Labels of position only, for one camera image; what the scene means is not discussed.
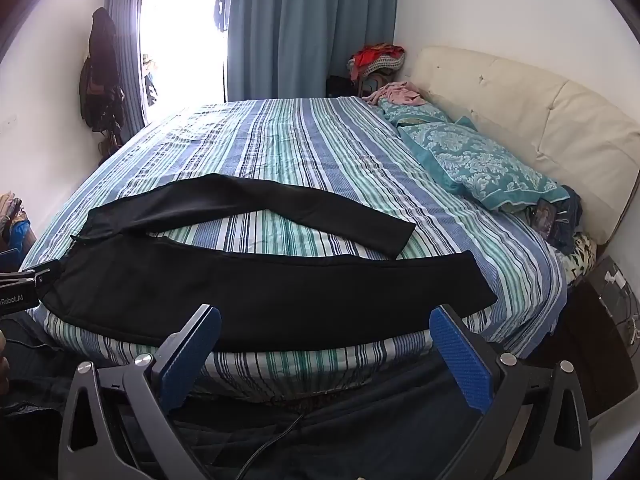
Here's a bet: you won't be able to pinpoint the small teal patterned pillow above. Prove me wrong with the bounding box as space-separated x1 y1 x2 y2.
377 96 453 128

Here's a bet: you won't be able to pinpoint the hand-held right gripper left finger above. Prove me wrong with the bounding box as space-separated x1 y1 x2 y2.
59 304 222 480

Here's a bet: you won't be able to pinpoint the cream padded headboard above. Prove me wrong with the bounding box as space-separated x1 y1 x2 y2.
407 46 640 246

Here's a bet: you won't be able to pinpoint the pink cloth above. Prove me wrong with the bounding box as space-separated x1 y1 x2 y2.
362 81 428 107

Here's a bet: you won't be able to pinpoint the dark clothes heap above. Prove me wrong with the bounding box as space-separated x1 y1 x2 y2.
530 185 583 256

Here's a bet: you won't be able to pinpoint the person's dark clothing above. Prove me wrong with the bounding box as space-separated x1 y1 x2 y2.
0 310 506 480

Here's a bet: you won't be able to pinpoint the dark hanging backpack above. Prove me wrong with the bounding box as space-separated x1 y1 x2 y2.
79 57 126 133

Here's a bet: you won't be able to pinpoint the black pants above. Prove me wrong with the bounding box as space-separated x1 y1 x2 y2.
37 172 498 353

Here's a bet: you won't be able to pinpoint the large teal patterned pillow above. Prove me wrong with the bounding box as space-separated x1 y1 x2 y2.
397 116 571 212

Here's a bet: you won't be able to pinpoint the black cable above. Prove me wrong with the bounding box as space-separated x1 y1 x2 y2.
235 412 306 480

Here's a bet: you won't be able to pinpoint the black hanging jacket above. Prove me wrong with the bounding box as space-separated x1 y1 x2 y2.
89 7 123 91

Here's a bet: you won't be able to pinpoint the floral cloth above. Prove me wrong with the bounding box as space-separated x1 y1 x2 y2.
560 234 598 286

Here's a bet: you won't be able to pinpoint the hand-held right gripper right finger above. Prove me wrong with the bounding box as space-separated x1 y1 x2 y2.
429 304 593 480

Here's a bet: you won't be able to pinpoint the colourful folded clothes pile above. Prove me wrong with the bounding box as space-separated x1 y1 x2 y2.
0 191 33 256

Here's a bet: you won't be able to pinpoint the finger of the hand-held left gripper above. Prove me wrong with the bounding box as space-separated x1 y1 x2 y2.
20 259 63 288

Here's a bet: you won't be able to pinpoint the striped bed sheet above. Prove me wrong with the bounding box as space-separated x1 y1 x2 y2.
25 96 568 403

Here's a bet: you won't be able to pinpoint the narrow blue curtain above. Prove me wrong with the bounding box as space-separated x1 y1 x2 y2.
104 0 146 133

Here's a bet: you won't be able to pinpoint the red and orange clothes pile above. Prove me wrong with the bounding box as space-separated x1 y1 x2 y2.
347 44 407 83

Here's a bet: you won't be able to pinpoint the bright window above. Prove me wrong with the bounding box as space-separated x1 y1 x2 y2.
137 0 236 126

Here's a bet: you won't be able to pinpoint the wide blue curtain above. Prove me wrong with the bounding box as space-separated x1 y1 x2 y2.
227 0 398 103

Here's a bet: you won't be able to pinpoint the dark brown nightstand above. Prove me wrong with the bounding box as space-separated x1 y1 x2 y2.
560 255 640 421

